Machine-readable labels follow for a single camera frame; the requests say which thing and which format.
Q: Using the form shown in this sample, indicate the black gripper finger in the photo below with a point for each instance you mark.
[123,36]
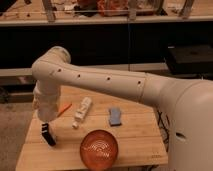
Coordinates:
[45,132]

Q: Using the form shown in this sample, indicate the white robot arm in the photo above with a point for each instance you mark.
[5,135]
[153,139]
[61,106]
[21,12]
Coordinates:
[188,103]

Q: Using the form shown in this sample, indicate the orange ribbed ceramic cup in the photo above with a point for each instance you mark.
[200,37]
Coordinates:
[99,150]

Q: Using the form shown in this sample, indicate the blue eraser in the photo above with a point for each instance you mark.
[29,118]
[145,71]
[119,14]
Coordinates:
[115,116]

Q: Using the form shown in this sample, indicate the wooden table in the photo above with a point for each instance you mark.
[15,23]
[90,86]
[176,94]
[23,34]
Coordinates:
[138,136]

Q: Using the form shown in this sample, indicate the orange marker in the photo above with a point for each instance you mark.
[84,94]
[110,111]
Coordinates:
[64,108]

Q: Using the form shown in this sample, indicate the white plastic bottle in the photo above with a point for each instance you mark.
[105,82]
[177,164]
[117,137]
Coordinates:
[81,112]

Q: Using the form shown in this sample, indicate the long workbench shelf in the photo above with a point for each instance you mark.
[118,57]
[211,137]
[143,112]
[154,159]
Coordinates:
[85,12]

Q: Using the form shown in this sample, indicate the orange clutter on shelf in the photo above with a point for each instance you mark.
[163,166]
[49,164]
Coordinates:
[112,7]

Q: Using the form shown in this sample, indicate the black box on right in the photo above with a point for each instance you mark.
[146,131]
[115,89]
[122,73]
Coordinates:
[196,59]

